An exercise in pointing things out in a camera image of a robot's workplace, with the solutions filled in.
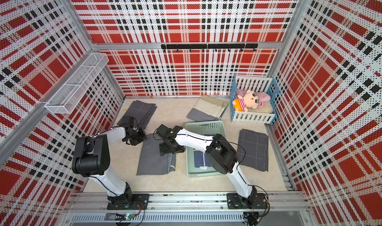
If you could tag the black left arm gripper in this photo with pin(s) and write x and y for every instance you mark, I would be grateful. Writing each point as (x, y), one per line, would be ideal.
(143, 137)

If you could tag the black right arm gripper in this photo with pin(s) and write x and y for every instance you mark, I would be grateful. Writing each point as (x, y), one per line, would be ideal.
(163, 149)

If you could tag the plain grey pillowcase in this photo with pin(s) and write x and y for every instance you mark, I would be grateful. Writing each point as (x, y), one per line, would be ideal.
(151, 162)

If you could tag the blue pillowcase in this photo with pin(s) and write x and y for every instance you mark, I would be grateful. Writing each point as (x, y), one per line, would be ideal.
(201, 160)

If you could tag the green perforated plastic basket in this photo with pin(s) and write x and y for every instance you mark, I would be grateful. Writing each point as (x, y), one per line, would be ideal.
(208, 129)

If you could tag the beige and grey pillowcase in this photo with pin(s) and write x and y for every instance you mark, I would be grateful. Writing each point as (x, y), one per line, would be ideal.
(207, 109)

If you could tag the dark grey checked pillowcase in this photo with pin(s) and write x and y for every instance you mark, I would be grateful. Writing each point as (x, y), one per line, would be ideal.
(253, 150)
(142, 112)

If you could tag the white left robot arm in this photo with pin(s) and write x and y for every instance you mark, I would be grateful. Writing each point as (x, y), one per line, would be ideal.
(91, 159)

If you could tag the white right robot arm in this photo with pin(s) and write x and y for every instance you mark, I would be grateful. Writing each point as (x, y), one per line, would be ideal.
(220, 152)

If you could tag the small green circuit board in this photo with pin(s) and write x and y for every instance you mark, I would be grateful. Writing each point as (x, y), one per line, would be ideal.
(124, 217)

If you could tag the pink plush doll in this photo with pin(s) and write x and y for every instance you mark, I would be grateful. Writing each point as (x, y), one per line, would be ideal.
(250, 100)

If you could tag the blue white toy crib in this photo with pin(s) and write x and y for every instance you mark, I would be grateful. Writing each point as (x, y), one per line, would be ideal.
(252, 99)

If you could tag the cream fluffy crib mattress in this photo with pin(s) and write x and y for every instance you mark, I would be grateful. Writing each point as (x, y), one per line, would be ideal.
(267, 108)

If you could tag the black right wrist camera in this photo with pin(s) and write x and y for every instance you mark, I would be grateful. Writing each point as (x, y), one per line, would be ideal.
(162, 131)

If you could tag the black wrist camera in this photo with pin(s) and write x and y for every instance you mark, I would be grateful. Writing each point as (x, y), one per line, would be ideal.
(162, 131)
(127, 122)

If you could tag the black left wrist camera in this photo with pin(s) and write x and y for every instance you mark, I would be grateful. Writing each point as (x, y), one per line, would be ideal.
(127, 122)

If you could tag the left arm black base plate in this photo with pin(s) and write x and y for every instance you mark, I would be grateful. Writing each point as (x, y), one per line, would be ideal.
(133, 202)

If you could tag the white wire mesh shelf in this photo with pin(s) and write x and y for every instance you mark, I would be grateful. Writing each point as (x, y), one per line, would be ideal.
(65, 100)

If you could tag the aluminium front rail frame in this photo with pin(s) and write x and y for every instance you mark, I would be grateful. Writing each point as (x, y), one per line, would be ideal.
(285, 208)

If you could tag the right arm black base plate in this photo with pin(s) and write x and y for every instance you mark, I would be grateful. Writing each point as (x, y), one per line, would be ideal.
(255, 201)

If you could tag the black wall hook rail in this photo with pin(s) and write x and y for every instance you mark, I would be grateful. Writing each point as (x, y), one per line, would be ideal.
(178, 47)

